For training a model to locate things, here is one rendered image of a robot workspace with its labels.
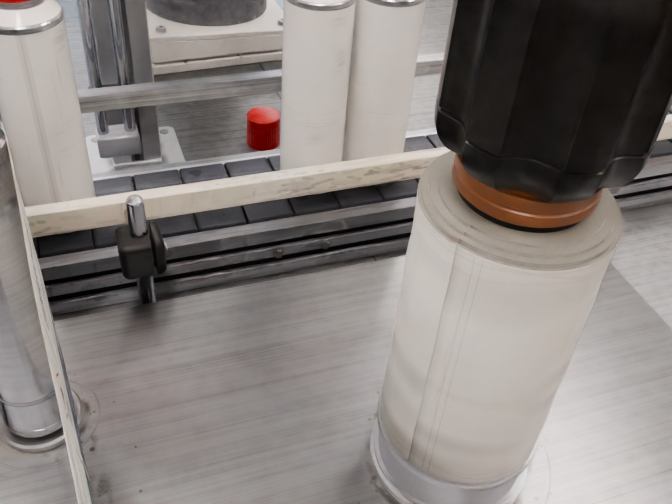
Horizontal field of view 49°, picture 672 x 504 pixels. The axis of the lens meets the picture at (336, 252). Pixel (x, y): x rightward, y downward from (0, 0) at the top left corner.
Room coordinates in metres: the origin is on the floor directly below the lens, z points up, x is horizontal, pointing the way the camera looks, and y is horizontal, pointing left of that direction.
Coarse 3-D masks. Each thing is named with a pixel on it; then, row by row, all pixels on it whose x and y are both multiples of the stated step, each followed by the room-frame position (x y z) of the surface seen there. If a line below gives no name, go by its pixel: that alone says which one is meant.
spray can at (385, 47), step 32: (384, 0) 0.51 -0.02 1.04; (416, 0) 0.51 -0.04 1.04; (384, 32) 0.51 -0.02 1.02; (416, 32) 0.52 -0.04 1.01; (352, 64) 0.52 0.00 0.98; (384, 64) 0.51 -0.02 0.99; (352, 96) 0.52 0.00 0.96; (384, 96) 0.51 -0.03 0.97; (352, 128) 0.52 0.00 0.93; (384, 128) 0.51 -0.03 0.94
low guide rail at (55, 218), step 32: (352, 160) 0.49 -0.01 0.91; (384, 160) 0.50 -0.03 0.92; (416, 160) 0.50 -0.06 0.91; (128, 192) 0.43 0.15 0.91; (160, 192) 0.43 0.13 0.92; (192, 192) 0.43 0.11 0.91; (224, 192) 0.44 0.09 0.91; (256, 192) 0.45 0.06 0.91; (288, 192) 0.46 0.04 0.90; (320, 192) 0.47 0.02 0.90; (32, 224) 0.39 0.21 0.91; (64, 224) 0.40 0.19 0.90; (96, 224) 0.41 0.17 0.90
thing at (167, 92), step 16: (416, 64) 0.58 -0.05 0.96; (432, 64) 0.59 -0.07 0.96; (176, 80) 0.51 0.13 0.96; (192, 80) 0.51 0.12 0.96; (208, 80) 0.52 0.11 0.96; (224, 80) 0.52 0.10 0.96; (240, 80) 0.52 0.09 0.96; (256, 80) 0.52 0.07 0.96; (272, 80) 0.53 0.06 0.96; (80, 96) 0.47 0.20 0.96; (96, 96) 0.48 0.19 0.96; (112, 96) 0.48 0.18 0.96; (128, 96) 0.49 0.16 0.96; (144, 96) 0.49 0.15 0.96; (160, 96) 0.50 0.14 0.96; (176, 96) 0.50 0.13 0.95; (192, 96) 0.50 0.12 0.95; (208, 96) 0.51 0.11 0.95; (224, 96) 0.51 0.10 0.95
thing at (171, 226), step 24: (408, 144) 0.58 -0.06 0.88; (432, 144) 0.59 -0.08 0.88; (192, 168) 0.51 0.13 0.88; (216, 168) 0.52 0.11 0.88; (240, 168) 0.52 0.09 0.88; (264, 168) 0.52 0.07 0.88; (96, 192) 0.47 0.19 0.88; (120, 192) 0.47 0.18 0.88; (336, 192) 0.50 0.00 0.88; (360, 192) 0.50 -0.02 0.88; (384, 192) 0.50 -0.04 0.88; (408, 192) 0.51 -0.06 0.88; (192, 216) 0.45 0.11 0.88; (216, 216) 0.45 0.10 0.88; (240, 216) 0.45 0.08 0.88; (264, 216) 0.46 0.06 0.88; (288, 216) 0.46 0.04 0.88; (48, 240) 0.41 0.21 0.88; (72, 240) 0.41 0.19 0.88; (96, 240) 0.41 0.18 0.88
